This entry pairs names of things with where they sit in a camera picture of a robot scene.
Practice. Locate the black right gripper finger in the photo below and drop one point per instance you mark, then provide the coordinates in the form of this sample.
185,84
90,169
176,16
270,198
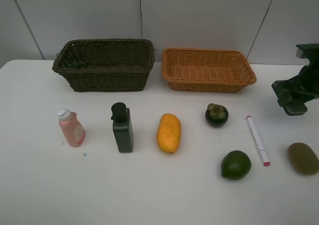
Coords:
288,92
295,108

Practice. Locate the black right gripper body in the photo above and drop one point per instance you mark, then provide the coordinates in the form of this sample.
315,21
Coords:
307,81

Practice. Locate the brown kiwi fruit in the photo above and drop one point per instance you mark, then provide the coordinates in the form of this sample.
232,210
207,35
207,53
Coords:
303,159

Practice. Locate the white pink marker pen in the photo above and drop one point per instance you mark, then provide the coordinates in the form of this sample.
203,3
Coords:
258,142

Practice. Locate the dark mangosteen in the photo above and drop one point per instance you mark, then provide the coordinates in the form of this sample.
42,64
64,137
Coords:
216,115

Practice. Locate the green avocado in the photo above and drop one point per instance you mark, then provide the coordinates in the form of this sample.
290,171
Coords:
235,165

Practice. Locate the orange wicker basket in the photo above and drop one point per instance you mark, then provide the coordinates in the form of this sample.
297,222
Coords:
205,70

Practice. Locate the yellow mango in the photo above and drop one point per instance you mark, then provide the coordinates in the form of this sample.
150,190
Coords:
169,133

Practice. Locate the black pump bottle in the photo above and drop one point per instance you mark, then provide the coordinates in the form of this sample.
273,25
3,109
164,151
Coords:
122,127

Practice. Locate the dark brown wicker basket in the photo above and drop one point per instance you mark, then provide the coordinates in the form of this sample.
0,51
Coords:
106,65

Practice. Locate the pink bottle white cap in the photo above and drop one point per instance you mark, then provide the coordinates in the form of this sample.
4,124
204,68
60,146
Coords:
72,129

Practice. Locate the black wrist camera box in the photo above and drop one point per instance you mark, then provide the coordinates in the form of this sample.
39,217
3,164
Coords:
309,51

